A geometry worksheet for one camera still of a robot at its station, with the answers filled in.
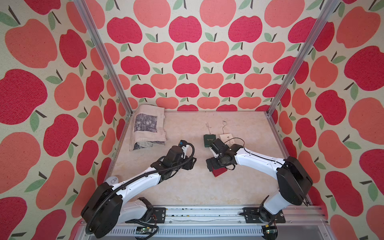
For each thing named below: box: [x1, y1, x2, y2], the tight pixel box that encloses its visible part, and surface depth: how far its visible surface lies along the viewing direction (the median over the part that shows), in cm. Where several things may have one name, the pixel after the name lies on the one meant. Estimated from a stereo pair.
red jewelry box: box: [212, 167, 228, 178], surface depth 88 cm
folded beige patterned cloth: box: [129, 104, 166, 152], surface depth 107 cm
